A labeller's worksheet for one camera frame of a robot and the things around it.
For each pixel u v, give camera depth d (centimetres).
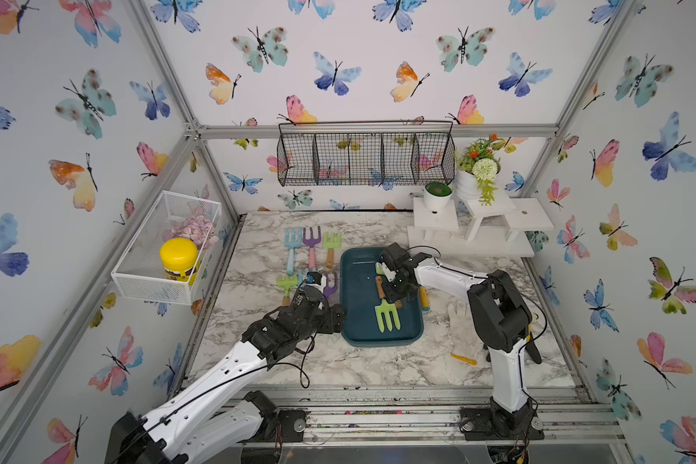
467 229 110
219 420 56
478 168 82
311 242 114
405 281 72
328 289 100
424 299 96
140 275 58
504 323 53
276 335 55
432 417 76
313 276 68
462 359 85
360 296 95
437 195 96
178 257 63
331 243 114
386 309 93
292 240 114
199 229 69
